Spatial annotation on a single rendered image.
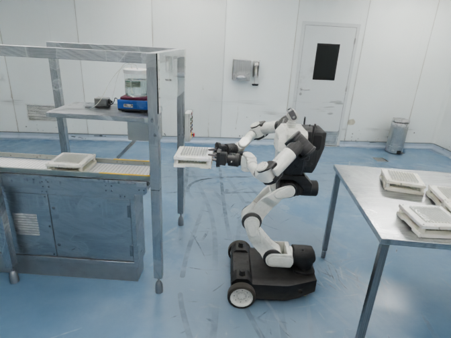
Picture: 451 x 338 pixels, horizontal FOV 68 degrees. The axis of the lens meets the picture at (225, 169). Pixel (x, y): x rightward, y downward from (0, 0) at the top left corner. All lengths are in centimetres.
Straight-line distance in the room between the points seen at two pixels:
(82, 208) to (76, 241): 28
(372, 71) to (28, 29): 575
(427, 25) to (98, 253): 622
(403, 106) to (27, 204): 620
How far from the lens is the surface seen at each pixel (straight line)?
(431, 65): 719
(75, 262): 286
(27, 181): 262
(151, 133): 209
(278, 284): 255
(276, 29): 604
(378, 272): 206
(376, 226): 202
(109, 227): 259
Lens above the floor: 179
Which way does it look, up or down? 21 degrees down
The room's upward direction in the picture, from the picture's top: 3 degrees clockwise
